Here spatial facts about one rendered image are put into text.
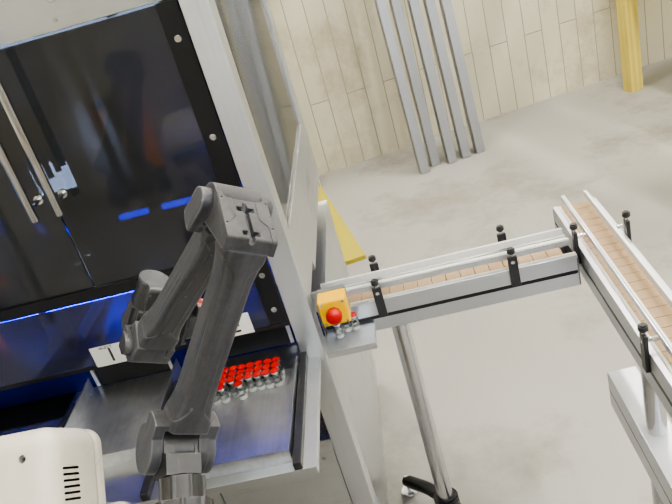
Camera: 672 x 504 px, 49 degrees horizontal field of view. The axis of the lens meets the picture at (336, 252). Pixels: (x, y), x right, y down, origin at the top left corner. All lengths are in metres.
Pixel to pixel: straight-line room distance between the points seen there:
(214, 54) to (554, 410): 1.90
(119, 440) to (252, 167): 0.74
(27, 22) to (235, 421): 0.98
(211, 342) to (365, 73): 4.51
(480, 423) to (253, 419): 1.32
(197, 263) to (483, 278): 1.01
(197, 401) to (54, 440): 0.20
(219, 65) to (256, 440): 0.83
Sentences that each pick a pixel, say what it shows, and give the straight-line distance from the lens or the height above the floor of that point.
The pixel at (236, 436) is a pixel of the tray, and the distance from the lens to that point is 1.75.
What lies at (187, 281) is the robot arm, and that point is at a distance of 1.16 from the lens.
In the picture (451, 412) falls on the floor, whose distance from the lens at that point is 2.99.
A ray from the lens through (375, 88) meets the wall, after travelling 5.50.
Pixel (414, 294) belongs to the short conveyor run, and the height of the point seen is 0.93.
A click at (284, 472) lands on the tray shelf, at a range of 1.62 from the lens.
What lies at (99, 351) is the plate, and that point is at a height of 1.04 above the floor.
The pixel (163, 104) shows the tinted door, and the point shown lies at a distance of 1.67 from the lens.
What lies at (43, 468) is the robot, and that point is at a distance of 1.09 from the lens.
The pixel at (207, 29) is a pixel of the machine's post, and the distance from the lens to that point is 1.61.
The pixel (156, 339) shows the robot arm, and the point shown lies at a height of 1.34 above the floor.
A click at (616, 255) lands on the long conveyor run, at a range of 1.97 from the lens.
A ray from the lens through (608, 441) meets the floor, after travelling 2.80.
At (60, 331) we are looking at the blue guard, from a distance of 1.99.
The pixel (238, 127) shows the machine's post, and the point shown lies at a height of 1.51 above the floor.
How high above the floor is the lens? 1.94
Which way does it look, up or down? 26 degrees down
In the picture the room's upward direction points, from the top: 17 degrees counter-clockwise
